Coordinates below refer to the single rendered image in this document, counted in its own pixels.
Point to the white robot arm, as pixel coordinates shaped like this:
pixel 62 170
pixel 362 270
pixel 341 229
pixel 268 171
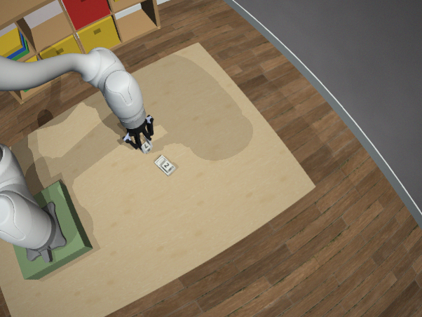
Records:
pixel 22 221

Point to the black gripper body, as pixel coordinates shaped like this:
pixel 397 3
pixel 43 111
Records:
pixel 132 132

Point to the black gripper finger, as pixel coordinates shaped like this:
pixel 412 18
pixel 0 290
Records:
pixel 137 142
pixel 150 130

